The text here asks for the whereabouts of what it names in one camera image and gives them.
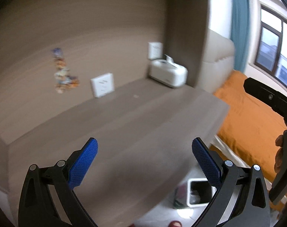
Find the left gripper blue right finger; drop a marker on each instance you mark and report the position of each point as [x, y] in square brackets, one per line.
[252, 204]

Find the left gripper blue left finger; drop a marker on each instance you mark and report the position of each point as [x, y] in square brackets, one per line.
[36, 207]

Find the white trash bin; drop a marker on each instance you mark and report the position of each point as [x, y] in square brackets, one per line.
[199, 192]

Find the right hand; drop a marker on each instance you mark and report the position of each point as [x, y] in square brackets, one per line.
[279, 154]

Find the orange bed cover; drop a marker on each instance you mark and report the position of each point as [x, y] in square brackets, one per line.
[248, 134]

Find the left red slipper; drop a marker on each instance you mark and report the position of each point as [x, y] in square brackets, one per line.
[175, 224]

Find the dark framed window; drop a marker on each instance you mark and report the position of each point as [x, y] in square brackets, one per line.
[271, 54]

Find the beige padded headboard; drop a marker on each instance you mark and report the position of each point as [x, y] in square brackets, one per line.
[217, 62]

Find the white tissue box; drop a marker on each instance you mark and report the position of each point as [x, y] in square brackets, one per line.
[167, 72]

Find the teal curtain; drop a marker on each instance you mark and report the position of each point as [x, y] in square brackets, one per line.
[240, 29]

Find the anime stickers on wall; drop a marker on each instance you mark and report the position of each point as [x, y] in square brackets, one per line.
[64, 80]

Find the white wall power socket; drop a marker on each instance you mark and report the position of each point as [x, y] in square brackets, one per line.
[103, 85]

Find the white wall switch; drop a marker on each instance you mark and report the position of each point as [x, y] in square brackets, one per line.
[155, 50]

